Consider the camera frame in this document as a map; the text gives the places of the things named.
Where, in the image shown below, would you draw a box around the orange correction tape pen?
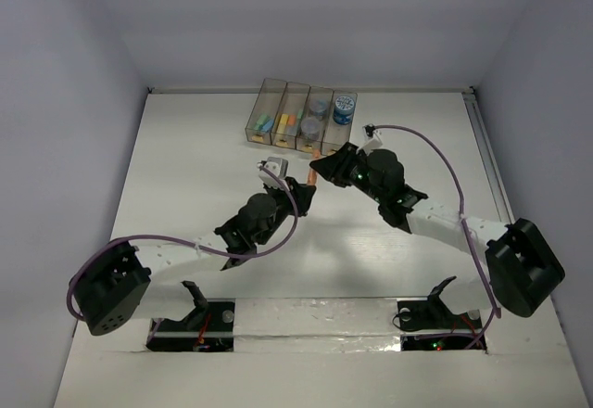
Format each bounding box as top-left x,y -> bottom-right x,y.
307,150 -> 321,185

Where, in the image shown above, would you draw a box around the blue round clip jar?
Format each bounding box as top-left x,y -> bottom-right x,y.
332,93 -> 357,125

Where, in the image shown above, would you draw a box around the clear jar colourful clips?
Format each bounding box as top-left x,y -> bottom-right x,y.
308,98 -> 329,120

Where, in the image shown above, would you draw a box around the green highlighter marker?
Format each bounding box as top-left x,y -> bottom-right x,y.
295,108 -> 304,129

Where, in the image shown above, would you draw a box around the blue correction tape pen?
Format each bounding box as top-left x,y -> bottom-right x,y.
259,119 -> 275,133

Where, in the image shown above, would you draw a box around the green correction tape pen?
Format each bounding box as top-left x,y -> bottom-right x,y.
253,113 -> 270,132

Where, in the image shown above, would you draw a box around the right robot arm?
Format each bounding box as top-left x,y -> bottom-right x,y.
309,143 -> 565,318

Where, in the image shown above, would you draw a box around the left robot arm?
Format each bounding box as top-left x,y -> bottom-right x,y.
66,172 -> 317,336

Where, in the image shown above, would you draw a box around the smoked drawer box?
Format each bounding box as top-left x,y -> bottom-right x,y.
271,83 -> 310,149
296,86 -> 334,153
322,90 -> 358,156
245,78 -> 287,145

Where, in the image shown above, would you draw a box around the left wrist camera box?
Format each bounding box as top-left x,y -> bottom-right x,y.
264,157 -> 288,179

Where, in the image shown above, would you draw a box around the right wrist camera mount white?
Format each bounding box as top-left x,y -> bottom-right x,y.
360,124 -> 383,155

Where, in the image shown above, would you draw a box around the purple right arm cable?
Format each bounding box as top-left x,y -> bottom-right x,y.
377,123 -> 502,350

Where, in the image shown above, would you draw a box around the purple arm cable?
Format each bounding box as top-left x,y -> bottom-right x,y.
66,166 -> 299,320
377,123 -> 502,350

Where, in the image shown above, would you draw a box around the silver foil front rail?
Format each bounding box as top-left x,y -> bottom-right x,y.
233,298 -> 401,353

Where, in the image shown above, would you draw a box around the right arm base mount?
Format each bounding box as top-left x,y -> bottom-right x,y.
391,276 -> 486,351

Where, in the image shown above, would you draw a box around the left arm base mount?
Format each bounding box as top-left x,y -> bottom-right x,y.
145,280 -> 235,352

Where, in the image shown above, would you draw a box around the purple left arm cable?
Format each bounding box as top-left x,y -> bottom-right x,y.
66,166 -> 299,320

